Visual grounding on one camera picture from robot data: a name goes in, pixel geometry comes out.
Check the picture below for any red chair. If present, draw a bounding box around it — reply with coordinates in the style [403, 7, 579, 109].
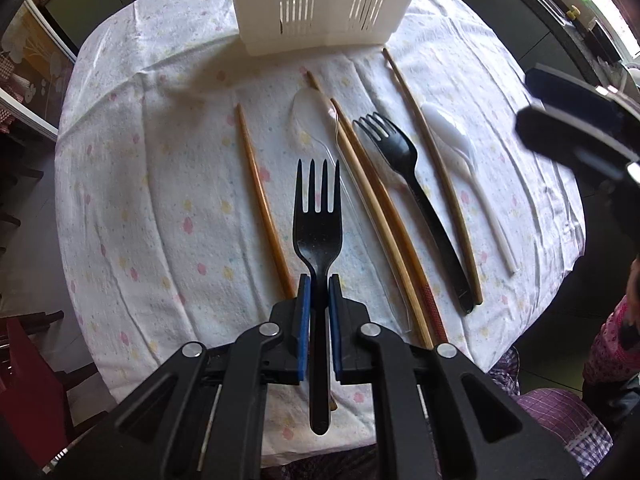
[0, 312, 108, 466]

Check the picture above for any purple plaid clothing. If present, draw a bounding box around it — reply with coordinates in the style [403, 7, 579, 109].
[487, 347, 613, 476]

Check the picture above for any black plastic fork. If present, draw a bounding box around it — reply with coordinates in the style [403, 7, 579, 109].
[353, 112, 475, 315]
[292, 159, 343, 436]

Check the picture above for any white plastic spoon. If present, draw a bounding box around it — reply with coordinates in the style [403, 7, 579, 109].
[421, 102, 517, 277]

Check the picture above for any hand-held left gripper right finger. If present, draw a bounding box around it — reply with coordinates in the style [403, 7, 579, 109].
[327, 274, 583, 480]

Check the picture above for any wooden chopstick with red end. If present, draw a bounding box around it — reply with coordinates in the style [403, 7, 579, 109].
[330, 98, 448, 346]

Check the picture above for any white floral tablecloth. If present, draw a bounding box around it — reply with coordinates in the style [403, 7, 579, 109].
[54, 0, 587, 458]

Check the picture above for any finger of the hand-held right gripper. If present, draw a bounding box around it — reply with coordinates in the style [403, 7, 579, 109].
[517, 107, 636, 178]
[527, 65, 640, 136]

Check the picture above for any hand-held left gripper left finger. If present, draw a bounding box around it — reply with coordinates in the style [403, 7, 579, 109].
[50, 274, 313, 480]

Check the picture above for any white slotted utensil basket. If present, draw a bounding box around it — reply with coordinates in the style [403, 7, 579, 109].
[224, 0, 401, 57]

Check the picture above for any clear plastic spoon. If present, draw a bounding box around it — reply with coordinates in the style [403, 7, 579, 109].
[291, 87, 413, 333]

